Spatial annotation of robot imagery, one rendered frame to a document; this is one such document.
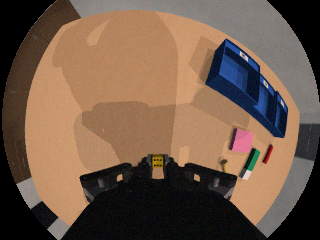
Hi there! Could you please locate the green and white eraser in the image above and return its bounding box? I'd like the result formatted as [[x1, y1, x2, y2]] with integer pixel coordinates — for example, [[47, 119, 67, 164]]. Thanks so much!
[[239, 148, 261, 180]]

